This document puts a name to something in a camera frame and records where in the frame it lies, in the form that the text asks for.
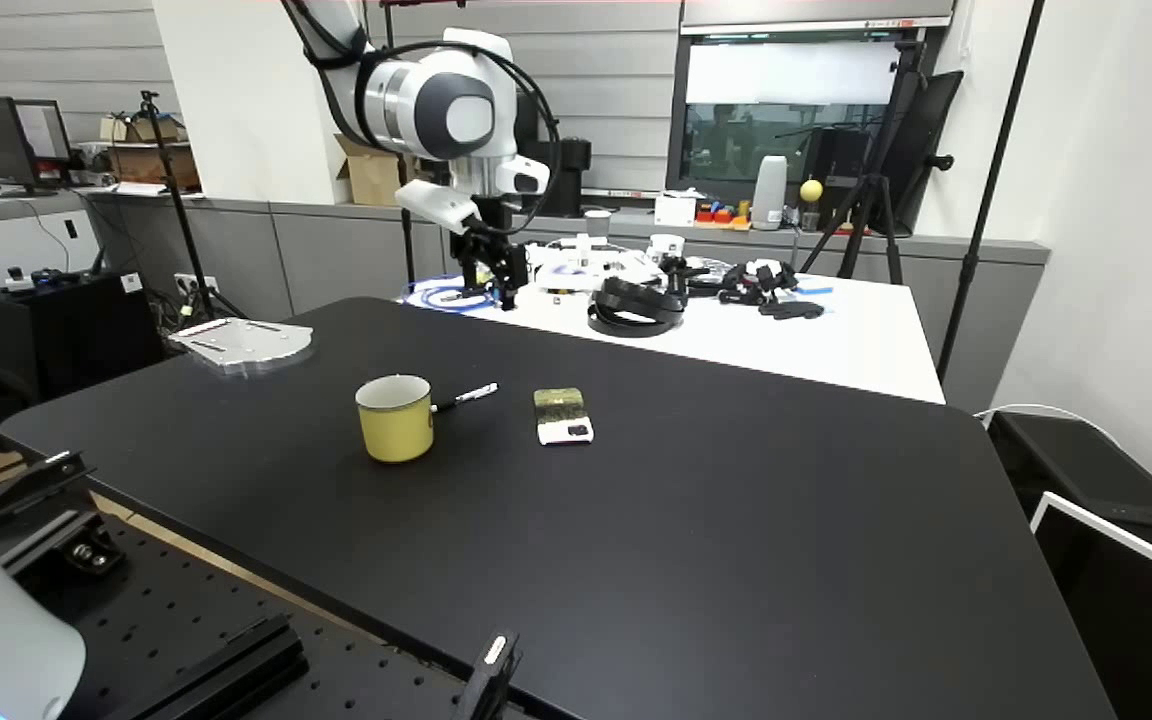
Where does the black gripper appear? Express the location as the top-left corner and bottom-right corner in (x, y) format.
(452, 224), (527, 313)

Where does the black box with white edge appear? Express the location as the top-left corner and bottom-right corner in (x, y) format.
(1030, 494), (1152, 720)

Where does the black optical breadboard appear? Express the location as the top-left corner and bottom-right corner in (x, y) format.
(0, 460), (473, 720)

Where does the white side table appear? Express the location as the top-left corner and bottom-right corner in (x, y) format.
(406, 275), (946, 404)

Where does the black headset on table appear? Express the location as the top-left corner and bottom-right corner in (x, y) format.
(589, 275), (688, 337)

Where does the white and black card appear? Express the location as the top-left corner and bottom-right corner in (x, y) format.
(535, 418), (596, 450)

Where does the black camera tripod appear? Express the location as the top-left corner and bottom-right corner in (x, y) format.
(806, 36), (959, 286)

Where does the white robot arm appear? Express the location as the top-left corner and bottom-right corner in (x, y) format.
(280, 0), (555, 307)

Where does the yellow enamel cup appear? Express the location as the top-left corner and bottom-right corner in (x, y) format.
(358, 371), (438, 465)

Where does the yellow ball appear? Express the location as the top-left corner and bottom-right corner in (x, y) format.
(801, 180), (823, 203)

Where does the black and white pen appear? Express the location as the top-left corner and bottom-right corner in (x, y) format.
(433, 386), (500, 418)

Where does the cardboard box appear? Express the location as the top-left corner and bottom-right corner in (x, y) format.
(340, 139), (401, 213)

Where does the black light stand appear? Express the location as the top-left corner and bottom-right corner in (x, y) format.
(141, 87), (215, 321)

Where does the silver metal mounting plate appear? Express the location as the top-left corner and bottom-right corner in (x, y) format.
(174, 317), (314, 377)

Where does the black cable bundle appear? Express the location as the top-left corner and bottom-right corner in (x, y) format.
(714, 257), (827, 323)

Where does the white small box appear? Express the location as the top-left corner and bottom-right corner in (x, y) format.
(653, 193), (700, 224)

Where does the black computer monitor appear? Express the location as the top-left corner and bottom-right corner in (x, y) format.
(0, 98), (73, 193)

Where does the blue cable coil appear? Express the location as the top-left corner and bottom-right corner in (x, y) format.
(406, 275), (500, 317)

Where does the white cylindrical speaker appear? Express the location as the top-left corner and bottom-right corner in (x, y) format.
(753, 156), (789, 228)

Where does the olive green card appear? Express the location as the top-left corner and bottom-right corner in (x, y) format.
(533, 388), (586, 408)

